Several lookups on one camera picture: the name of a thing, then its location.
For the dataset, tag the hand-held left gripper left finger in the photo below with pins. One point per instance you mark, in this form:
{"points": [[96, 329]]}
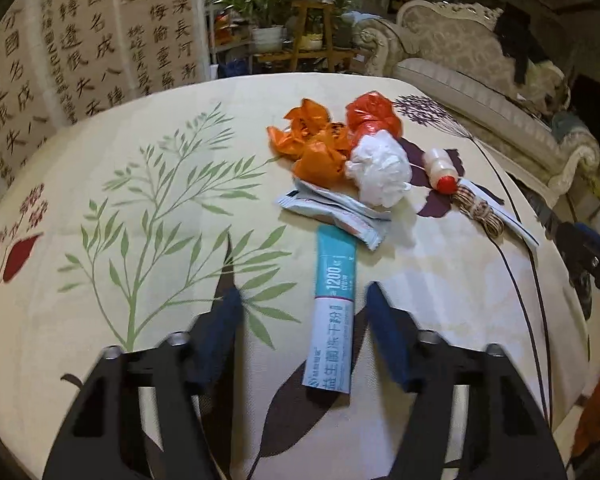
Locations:
{"points": [[220, 340]]}

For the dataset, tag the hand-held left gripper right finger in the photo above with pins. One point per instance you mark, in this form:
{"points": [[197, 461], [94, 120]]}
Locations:
{"points": [[390, 335]]}

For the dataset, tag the white paper strip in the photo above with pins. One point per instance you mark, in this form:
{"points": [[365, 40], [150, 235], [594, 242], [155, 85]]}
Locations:
{"points": [[517, 227]]}

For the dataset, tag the teal and white sachet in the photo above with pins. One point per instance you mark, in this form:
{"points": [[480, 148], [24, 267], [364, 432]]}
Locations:
{"points": [[332, 310]]}

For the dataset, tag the light blue wrapper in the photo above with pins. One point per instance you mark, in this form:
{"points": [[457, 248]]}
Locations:
{"points": [[330, 207]]}

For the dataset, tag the small white bottle red cap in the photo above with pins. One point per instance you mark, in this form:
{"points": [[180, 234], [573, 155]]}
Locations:
{"points": [[442, 170]]}

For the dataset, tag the white plastic bag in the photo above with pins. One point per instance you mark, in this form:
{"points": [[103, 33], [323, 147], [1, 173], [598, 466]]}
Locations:
{"points": [[380, 170]]}

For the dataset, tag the orange plastic bag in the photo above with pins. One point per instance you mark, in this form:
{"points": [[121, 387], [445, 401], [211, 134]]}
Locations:
{"points": [[317, 155]]}

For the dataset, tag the red plastic bag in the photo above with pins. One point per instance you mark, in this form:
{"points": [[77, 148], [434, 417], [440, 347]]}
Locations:
{"points": [[372, 115]]}

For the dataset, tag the floral tablecloth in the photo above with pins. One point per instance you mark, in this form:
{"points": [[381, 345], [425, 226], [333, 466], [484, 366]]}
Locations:
{"points": [[130, 285]]}

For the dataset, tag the green blanket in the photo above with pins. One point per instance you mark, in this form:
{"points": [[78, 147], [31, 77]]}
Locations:
{"points": [[570, 127]]}

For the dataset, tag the dark cabinet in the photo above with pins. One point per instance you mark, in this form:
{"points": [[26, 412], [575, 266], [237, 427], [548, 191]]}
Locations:
{"points": [[595, 110]]}

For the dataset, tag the ornate cream sofa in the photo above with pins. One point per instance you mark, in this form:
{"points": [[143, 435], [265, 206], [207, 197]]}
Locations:
{"points": [[465, 75]]}

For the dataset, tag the black jacket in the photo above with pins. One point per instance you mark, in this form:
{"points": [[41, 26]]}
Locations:
{"points": [[515, 40]]}

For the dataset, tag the wooden plant stand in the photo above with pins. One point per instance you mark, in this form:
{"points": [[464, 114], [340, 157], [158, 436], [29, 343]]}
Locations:
{"points": [[320, 55]]}

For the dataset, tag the white metal rack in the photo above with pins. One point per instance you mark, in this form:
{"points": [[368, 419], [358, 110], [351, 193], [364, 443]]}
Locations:
{"points": [[220, 45]]}

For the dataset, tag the small yellow bowl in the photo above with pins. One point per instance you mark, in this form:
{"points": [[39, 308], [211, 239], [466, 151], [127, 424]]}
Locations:
{"points": [[311, 40]]}

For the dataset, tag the plant in white pot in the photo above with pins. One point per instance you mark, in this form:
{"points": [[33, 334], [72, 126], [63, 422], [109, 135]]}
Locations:
{"points": [[267, 35]]}

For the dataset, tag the tall plant in dark pot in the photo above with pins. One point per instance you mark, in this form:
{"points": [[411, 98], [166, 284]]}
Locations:
{"points": [[345, 15]]}

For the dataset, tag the calligraphy wall scroll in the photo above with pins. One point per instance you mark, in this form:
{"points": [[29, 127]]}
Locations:
{"points": [[90, 45]]}

